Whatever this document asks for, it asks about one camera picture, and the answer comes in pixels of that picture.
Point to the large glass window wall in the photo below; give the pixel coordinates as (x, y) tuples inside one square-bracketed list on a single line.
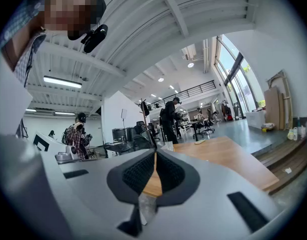
[(228, 59)]

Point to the white crumpled mask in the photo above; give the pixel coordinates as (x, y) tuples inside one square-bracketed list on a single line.
[(288, 170)]

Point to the person's checked shirt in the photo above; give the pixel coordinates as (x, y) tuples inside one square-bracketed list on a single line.
[(21, 16)]

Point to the wooden coat rack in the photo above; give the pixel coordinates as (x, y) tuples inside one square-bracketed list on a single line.
[(145, 119)]

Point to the leaning cardboard sheet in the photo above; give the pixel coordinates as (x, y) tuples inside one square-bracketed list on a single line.
[(271, 106)]

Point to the pale yellow strip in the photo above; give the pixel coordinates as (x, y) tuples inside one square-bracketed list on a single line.
[(200, 141)]

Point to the long ceiling tube light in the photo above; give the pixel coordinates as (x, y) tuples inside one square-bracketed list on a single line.
[(62, 81)]

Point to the black round bin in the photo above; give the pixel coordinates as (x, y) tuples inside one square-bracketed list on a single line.
[(118, 134)]

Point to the leaning wooden frame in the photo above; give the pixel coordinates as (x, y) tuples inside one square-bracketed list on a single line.
[(287, 96)]

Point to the ceiling air conditioner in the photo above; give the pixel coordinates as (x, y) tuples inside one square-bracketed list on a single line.
[(189, 51)]

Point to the round ceiling lamp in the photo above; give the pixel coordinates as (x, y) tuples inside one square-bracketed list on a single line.
[(161, 79), (191, 65)]

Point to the person's head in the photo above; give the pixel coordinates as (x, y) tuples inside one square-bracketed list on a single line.
[(68, 11)]

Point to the black mezzanine railing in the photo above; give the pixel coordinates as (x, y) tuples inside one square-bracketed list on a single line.
[(193, 91)]

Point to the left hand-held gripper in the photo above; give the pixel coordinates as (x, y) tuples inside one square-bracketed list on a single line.
[(43, 144)]

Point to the black head-mounted camera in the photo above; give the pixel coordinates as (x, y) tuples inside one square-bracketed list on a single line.
[(96, 37)]

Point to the white panel with stand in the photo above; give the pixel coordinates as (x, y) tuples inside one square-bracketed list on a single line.
[(124, 113)]

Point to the rack of hanging garments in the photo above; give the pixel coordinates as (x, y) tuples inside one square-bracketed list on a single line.
[(227, 112)]

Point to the yellowish bottle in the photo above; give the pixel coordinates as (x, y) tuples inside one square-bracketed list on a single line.
[(290, 134)]

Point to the white pink capped bottle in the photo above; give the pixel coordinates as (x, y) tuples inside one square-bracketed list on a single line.
[(303, 132)]

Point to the black cap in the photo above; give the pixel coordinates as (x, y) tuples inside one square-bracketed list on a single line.
[(100, 4)]

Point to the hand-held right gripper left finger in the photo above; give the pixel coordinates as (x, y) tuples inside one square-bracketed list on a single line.
[(93, 196)]

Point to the short ceiling tube light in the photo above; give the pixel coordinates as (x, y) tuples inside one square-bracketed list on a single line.
[(64, 113)]

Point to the long office desk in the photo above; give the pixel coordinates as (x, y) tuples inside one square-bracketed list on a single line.
[(191, 122)]

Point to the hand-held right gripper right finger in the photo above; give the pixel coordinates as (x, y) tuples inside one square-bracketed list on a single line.
[(206, 204)]

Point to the black mesh office chair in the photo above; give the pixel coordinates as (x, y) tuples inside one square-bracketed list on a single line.
[(141, 131)]

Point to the black hanging bag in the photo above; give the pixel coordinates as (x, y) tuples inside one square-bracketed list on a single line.
[(145, 109)]

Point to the wooden step platform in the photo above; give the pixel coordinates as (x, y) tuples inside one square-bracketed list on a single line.
[(288, 159)]

